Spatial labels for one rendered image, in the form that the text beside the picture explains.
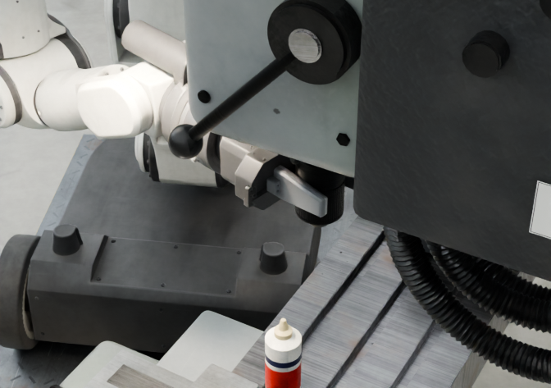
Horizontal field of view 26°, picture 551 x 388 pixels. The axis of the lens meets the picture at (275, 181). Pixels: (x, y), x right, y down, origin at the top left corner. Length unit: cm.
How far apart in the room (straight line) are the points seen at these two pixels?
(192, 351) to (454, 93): 102
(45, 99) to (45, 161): 192
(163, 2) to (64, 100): 47
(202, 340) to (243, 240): 57
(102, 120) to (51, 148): 210
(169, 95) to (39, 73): 28
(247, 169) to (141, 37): 20
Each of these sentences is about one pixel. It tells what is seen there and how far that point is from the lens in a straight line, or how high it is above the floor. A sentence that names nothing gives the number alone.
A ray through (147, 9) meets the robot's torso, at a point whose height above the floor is 104.
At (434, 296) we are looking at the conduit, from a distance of 77.
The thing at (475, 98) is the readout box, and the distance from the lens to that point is 55.
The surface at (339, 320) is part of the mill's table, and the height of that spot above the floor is 90.
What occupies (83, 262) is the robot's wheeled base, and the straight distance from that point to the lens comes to 201.
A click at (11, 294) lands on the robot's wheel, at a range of 204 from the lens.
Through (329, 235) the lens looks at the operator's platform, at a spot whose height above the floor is 40.
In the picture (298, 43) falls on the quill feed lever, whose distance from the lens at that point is 88.
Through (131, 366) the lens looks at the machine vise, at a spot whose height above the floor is 97.
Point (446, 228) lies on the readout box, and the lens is 59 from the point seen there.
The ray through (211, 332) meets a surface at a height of 82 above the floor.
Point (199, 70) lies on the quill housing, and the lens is 99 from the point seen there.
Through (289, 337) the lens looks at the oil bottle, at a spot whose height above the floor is 99.
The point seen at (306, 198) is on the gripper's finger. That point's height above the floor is 123.
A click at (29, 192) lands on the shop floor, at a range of 321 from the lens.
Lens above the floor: 190
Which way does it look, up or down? 37 degrees down
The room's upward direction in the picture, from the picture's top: straight up
